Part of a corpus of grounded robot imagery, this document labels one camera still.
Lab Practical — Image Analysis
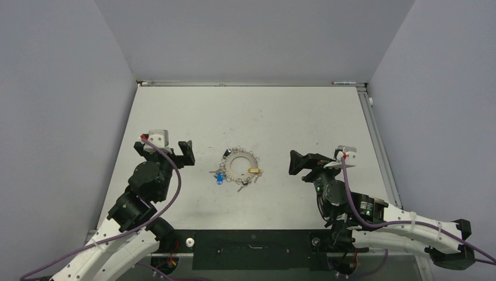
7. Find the aluminium rail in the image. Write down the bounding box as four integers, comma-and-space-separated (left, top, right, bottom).
357, 83, 403, 209
137, 81, 367, 88

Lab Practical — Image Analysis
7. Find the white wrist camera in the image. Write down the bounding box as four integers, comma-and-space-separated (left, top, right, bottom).
323, 145, 357, 169
140, 129, 169, 150

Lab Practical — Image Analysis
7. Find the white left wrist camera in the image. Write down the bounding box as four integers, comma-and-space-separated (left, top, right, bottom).
140, 129, 169, 150

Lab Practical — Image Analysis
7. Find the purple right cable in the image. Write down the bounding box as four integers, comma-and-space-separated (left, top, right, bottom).
340, 155, 496, 266

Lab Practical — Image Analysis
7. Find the pink white marker pen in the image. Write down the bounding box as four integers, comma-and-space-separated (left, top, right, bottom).
332, 81, 358, 86

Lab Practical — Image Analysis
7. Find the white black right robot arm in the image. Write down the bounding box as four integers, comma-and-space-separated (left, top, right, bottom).
288, 146, 476, 270

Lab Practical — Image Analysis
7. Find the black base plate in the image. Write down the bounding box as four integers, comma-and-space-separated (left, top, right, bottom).
151, 229, 368, 273

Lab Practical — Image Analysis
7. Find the aluminium right side rail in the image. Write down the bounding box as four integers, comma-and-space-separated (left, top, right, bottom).
357, 83, 403, 209

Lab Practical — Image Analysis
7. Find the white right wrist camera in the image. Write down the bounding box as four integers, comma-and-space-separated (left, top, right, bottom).
323, 145, 357, 169

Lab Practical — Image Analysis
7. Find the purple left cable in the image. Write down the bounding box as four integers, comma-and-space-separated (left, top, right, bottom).
20, 138, 182, 281

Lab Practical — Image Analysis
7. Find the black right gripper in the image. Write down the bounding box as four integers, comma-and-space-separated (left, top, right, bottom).
288, 150, 344, 217

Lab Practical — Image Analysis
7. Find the purple cable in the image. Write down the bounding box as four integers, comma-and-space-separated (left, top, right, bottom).
340, 155, 496, 266
20, 138, 182, 281

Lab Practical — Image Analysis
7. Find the aluminium back rail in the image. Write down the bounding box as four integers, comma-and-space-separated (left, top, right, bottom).
137, 81, 367, 88

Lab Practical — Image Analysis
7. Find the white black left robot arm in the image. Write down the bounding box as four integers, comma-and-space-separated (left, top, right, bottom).
49, 133, 195, 280

